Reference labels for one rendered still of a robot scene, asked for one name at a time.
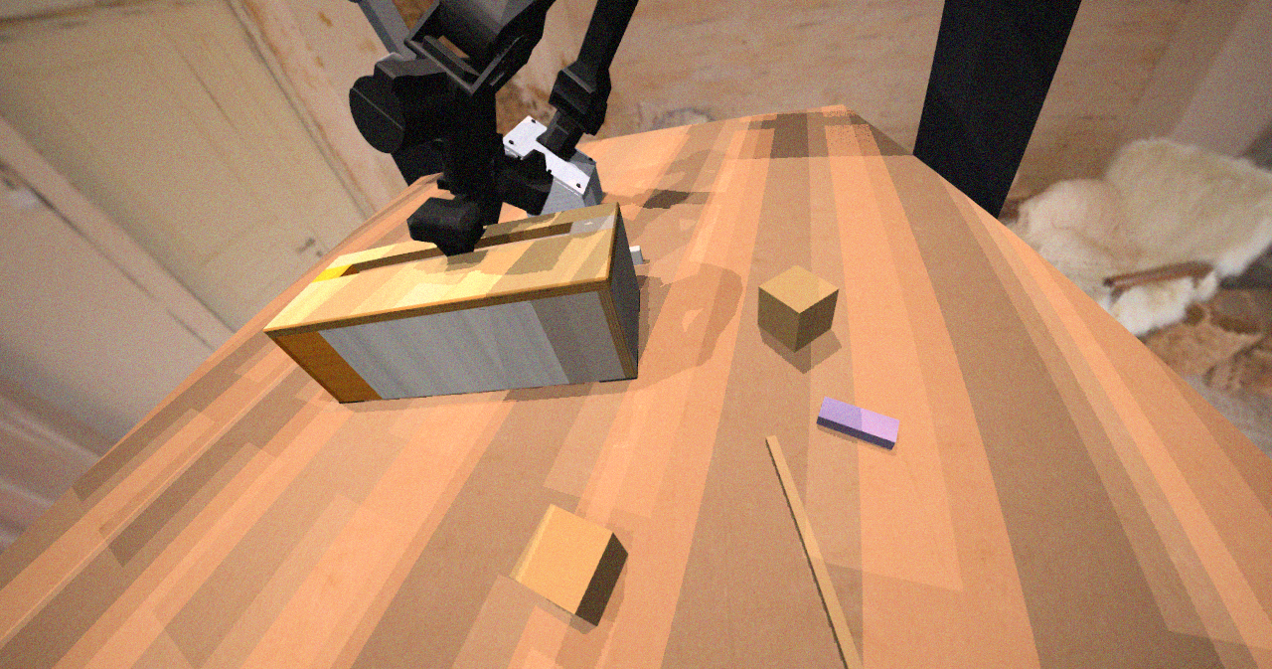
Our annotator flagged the purple rectangular block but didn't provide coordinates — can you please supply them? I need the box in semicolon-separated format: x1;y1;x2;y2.
817;397;899;450

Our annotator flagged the long tan wooden stick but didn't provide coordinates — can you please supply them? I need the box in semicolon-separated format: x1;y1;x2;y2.
764;435;864;669

